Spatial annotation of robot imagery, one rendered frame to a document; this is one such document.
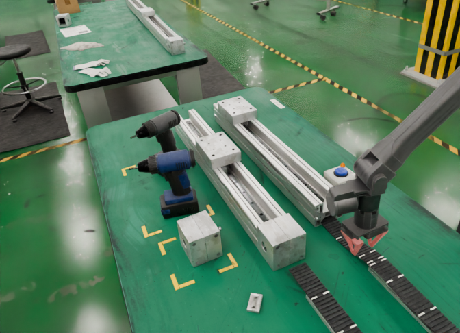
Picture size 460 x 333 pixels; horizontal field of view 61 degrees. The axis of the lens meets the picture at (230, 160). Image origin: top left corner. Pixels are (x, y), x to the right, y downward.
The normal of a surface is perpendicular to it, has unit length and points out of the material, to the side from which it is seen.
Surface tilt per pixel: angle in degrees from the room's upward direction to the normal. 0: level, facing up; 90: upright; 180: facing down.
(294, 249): 90
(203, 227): 0
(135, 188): 0
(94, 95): 90
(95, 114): 90
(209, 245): 90
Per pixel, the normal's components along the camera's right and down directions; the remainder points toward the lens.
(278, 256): 0.40, 0.48
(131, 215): -0.07, -0.84
